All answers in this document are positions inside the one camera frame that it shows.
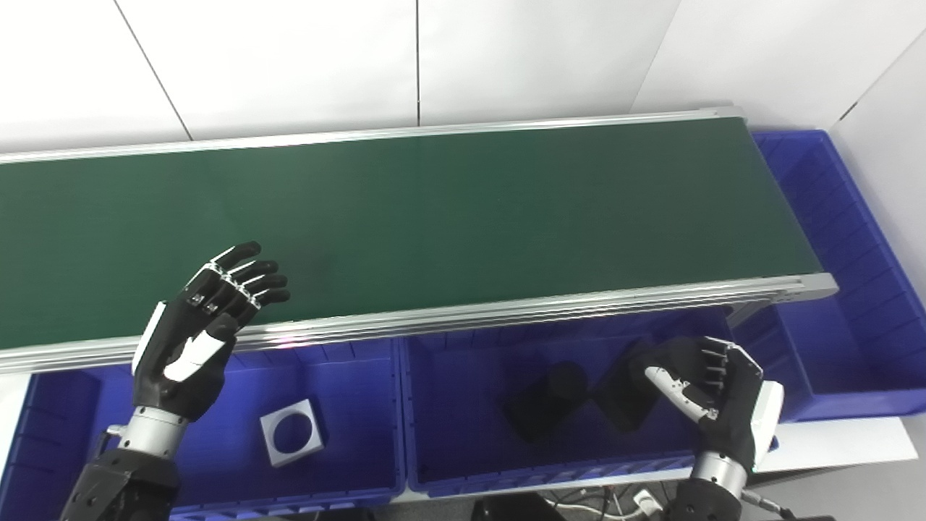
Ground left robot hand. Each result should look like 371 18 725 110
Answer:
132 242 292 423

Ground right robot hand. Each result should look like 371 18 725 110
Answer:
628 336 786 475

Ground black cylinder-on-base part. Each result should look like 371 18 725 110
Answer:
593 339 663 435
503 362 588 444

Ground white square part with hole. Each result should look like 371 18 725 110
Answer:
259 398 325 468

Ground large blue plastic bin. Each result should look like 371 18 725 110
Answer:
727 130 926 423

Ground green conveyor belt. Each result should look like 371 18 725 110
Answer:
0 106 840 376
0 116 825 352

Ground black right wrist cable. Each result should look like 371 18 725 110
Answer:
742 488 797 521

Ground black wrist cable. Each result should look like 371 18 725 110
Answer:
742 488 797 521
87 425 127 464

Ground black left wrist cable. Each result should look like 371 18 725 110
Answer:
87 425 127 464

